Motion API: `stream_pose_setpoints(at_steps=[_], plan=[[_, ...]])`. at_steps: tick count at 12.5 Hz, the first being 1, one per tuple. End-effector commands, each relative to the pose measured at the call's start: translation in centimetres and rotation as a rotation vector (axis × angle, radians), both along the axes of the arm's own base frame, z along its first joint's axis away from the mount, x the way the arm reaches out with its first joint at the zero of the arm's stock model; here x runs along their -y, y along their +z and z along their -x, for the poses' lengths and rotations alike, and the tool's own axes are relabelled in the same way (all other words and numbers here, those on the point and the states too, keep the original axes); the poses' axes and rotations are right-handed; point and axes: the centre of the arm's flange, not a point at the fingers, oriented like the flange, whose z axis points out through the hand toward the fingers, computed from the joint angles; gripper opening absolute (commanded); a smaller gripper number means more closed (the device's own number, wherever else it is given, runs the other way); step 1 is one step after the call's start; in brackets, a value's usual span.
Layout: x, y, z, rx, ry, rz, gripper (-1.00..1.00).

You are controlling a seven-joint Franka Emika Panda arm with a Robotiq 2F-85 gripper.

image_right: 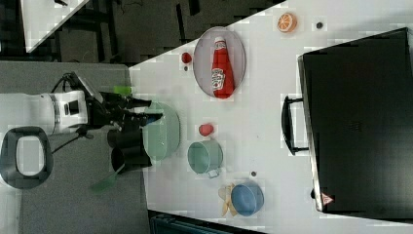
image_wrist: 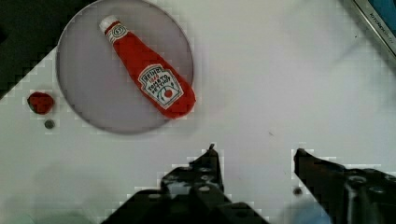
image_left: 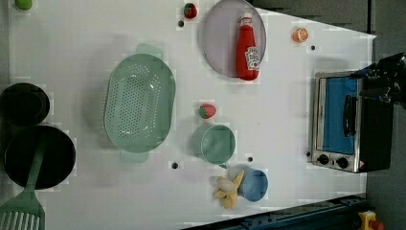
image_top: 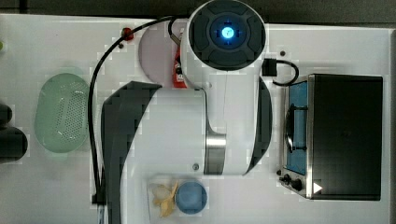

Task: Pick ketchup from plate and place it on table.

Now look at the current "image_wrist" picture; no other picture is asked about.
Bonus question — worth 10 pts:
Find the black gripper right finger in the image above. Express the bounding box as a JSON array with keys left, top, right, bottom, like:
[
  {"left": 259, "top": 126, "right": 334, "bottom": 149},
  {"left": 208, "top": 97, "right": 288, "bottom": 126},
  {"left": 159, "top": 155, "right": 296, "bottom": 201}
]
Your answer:
[{"left": 293, "top": 148, "right": 396, "bottom": 224}]

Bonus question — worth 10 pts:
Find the grey round plate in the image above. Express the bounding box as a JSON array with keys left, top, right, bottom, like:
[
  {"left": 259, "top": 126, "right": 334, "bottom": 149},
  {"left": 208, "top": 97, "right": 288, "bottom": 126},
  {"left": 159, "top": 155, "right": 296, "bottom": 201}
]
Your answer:
[{"left": 56, "top": 0, "right": 194, "bottom": 134}]

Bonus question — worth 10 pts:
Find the red plush strawberry near plate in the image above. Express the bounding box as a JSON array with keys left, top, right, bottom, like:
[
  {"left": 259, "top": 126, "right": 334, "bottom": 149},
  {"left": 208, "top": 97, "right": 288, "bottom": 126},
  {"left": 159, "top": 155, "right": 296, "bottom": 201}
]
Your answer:
[{"left": 27, "top": 91, "right": 55, "bottom": 115}]

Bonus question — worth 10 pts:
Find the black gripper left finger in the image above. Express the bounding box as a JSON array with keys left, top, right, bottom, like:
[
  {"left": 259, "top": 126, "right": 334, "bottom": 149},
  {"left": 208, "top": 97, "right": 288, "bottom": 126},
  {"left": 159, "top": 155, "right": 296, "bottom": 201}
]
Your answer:
[{"left": 101, "top": 147, "right": 269, "bottom": 224}]

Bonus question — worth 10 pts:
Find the silver toaster oven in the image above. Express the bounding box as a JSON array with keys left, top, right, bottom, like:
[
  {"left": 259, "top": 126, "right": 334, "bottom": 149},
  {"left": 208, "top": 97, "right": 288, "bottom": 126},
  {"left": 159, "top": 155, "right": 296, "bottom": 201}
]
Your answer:
[{"left": 352, "top": 0, "right": 396, "bottom": 56}]

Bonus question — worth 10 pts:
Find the red plush ketchup bottle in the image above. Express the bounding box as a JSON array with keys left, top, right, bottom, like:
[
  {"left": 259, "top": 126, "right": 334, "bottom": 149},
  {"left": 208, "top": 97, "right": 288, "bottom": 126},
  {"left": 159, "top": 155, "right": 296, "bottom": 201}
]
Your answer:
[{"left": 99, "top": 16, "right": 196, "bottom": 119}]

